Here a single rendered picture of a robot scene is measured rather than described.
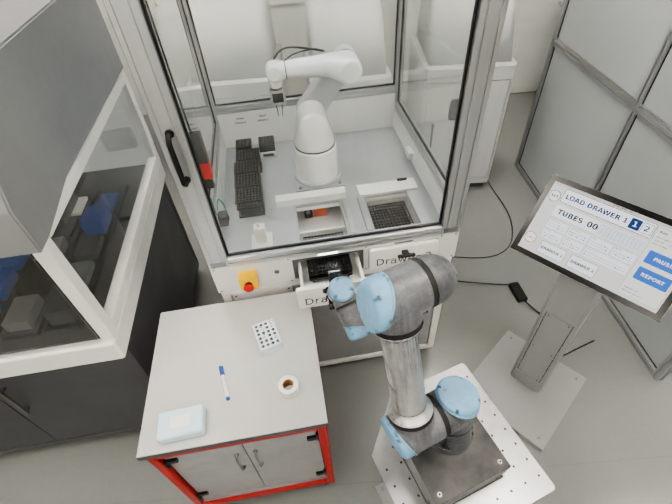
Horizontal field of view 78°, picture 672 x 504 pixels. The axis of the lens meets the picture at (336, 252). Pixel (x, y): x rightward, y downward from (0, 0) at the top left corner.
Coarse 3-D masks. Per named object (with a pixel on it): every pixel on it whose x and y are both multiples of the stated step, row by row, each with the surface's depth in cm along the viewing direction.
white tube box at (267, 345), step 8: (272, 320) 163; (256, 328) 162; (264, 328) 160; (272, 328) 160; (256, 336) 158; (272, 336) 157; (264, 344) 155; (272, 344) 155; (280, 344) 156; (264, 352) 155
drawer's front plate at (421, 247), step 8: (432, 240) 171; (376, 248) 169; (384, 248) 169; (392, 248) 169; (400, 248) 170; (408, 248) 170; (416, 248) 171; (424, 248) 172; (432, 248) 173; (376, 256) 171; (384, 256) 171; (392, 256) 172; (376, 264) 174; (384, 264) 175; (392, 264) 176
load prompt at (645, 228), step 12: (576, 192) 149; (576, 204) 149; (588, 204) 147; (600, 204) 145; (600, 216) 144; (612, 216) 142; (624, 216) 140; (636, 216) 139; (624, 228) 140; (636, 228) 138; (648, 228) 137
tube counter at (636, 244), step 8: (592, 224) 146; (600, 224) 144; (592, 232) 146; (600, 232) 144; (608, 232) 143; (616, 232) 142; (624, 232) 140; (616, 240) 142; (624, 240) 140; (632, 240) 139; (640, 240) 138; (632, 248) 139; (640, 248) 138
